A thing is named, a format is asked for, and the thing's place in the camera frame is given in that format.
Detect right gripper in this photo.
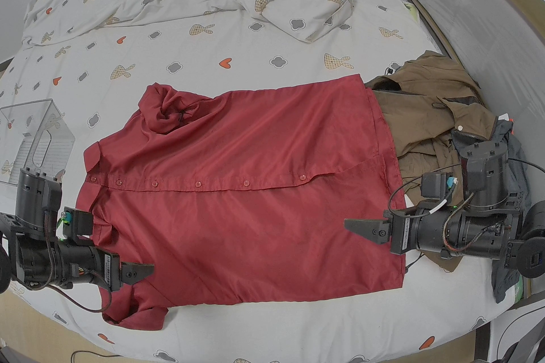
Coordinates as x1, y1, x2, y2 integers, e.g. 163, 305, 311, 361
343, 206, 466, 256

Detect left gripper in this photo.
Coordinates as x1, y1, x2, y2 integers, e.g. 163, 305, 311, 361
54, 243, 155, 293

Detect red shirt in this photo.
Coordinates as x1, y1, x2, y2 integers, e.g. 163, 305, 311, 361
77, 74, 406, 331

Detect brown jacket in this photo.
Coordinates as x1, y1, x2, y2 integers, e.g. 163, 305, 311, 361
364, 50, 531, 303

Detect clear plastic storage box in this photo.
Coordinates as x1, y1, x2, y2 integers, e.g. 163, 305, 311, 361
0, 98, 76, 186

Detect bed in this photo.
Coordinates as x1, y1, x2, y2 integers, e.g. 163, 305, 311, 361
0, 0, 545, 363

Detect black cable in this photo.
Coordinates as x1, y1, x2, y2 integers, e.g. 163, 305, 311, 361
45, 284, 113, 314
388, 178, 427, 222

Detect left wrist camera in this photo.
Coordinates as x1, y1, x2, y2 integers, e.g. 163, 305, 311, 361
62, 207, 93, 247

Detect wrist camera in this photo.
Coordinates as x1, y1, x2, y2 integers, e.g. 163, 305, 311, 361
62, 207, 93, 247
419, 171, 457, 214

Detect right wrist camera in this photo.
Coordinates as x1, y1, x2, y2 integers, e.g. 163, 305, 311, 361
419, 171, 457, 214

